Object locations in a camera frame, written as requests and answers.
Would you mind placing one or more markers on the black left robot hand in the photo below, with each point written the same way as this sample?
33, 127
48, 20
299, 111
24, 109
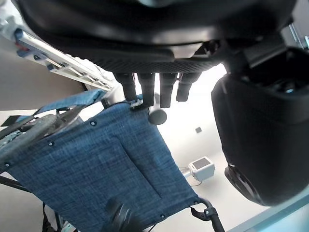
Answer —
149, 36

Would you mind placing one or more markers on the blue fabric wheelchair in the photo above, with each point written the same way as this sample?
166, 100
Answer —
96, 157

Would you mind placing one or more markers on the white box device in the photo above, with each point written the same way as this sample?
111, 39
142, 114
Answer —
202, 167

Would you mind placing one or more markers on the silver bed frame rail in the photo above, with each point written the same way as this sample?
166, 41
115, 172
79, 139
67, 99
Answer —
62, 63

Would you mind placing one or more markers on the black wall socket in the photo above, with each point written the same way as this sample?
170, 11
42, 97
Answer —
199, 130

